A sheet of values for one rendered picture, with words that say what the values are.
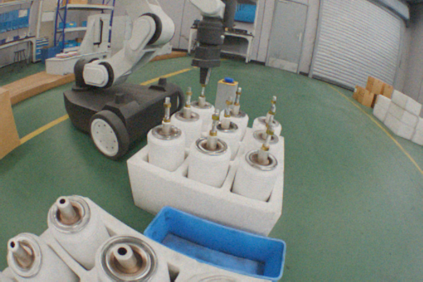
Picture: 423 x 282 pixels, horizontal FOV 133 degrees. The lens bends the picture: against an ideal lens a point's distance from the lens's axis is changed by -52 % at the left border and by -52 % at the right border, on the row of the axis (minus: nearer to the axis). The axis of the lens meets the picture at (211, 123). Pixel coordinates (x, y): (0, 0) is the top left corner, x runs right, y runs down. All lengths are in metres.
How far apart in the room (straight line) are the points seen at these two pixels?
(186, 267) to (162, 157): 0.27
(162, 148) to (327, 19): 5.60
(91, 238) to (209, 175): 0.28
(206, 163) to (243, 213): 0.14
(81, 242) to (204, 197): 0.28
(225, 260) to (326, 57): 5.50
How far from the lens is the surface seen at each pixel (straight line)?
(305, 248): 0.63
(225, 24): 0.61
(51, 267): 0.30
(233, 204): 0.42
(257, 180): 0.40
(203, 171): 0.42
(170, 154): 0.46
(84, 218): 0.30
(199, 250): 0.53
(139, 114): 0.81
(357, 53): 6.07
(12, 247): 0.31
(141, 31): 0.79
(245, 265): 0.54
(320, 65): 5.65
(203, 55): 0.59
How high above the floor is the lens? 0.48
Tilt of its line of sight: 25 degrees down
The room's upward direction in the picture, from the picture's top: 8 degrees clockwise
